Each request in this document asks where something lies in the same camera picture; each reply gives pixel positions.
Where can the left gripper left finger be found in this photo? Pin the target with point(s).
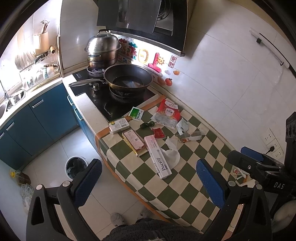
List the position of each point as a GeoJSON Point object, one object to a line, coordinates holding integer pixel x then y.
{"type": "Point", "coordinates": [43, 221]}

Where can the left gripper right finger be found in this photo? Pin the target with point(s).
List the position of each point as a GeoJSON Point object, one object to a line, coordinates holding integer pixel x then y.
{"type": "Point", "coordinates": [254, 222]}

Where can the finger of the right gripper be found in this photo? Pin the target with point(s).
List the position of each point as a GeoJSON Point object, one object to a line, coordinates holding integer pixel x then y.
{"type": "Point", "coordinates": [245, 162]}
{"type": "Point", "coordinates": [252, 154]}

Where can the white Doctor toothpaste box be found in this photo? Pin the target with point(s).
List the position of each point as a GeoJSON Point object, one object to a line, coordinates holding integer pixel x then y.
{"type": "Point", "coordinates": [157, 157]}

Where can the red medicine box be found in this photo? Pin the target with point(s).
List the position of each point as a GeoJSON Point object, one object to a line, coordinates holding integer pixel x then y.
{"type": "Point", "coordinates": [135, 142]}

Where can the green white sachet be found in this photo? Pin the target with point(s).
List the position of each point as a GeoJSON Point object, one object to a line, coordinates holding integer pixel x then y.
{"type": "Point", "coordinates": [136, 113]}

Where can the white trash bin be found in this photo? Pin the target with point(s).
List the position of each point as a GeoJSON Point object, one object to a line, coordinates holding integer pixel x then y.
{"type": "Point", "coordinates": [75, 165]}

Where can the blue kitchen cabinets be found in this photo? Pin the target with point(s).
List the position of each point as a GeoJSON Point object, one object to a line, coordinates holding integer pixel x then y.
{"type": "Point", "coordinates": [38, 125]}

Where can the plastic bags on floor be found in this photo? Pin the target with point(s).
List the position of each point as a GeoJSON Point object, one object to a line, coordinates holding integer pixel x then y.
{"type": "Point", "coordinates": [27, 192]}

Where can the cooking oil bottle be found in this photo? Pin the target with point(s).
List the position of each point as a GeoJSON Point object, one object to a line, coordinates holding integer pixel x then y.
{"type": "Point", "coordinates": [19, 177]}

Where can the left grey slipper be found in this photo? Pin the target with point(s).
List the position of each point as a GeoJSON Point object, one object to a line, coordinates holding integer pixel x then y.
{"type": "Point", "coordinates": [117, 219]}

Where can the torn white wrapper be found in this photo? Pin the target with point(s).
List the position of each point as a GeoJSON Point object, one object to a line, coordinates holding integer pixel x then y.
{"type": "Point", "coordinates": [182, 126]}

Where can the white crumpled tissue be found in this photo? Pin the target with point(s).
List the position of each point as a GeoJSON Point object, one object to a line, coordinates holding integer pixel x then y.
{"type": "Point", "coordinates": [172, 156]}

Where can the red white plastic bag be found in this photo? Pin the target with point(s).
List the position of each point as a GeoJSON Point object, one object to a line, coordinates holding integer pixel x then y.
{"type": "Point", "coordinates": [167, 114]}

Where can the red sauce packet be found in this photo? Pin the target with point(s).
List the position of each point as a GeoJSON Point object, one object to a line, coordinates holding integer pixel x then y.
{"type": "Point", "coordinates": [158, 133]}

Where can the green white checkered tablecloth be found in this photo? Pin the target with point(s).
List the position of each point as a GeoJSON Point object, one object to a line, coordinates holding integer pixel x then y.
{"type": "Point", "coordinates": [181, 197]}

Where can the green pepper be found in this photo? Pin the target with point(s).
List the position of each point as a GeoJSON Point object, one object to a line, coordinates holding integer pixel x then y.
{"type": "Point", "coordinates": [147, 125]}

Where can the white green medicine box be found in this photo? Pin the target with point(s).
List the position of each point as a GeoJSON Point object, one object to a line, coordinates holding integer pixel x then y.
{"type": "Point", "coordinates": [118, 125]}

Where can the stainless steel sink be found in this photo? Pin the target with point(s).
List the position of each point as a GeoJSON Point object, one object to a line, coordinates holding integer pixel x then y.
{"type": "Point", "coordinates": [12, 100]}

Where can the chrome faucet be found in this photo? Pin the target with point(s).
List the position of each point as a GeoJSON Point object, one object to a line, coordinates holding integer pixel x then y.
{"type": "Point", "coordinates": [6, 96]}

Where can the black wok pan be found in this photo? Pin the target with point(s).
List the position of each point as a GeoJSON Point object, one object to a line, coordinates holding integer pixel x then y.
{"type": "Point", "coordinates": [122, 77]}

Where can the dish rack with dishes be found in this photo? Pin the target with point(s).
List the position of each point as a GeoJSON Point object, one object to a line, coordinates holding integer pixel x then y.
{"type": "Point", "coordinates": [36, 59]}

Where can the black range hood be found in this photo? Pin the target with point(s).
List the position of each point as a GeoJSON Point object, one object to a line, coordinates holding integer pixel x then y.
{"type": "Point", "coordinates": [160, 23]}

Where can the stainless steel steamer pot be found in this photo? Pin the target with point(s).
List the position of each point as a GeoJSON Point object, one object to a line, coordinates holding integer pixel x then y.
{"type": "Point", "coordinates": [102, 50]}

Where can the white wall socket panel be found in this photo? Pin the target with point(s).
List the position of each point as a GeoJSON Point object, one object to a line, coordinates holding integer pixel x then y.
{"type": "Point", "coordinates": [274, 149]}

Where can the white wall hook rail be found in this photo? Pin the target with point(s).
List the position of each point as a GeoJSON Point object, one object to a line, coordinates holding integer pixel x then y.
{"type": "Point", "coordinates": [261, 39]}

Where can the colourful wall decorations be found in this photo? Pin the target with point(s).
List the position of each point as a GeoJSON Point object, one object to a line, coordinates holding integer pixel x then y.
{"type": "Point", "coordinates": [158, 61]}

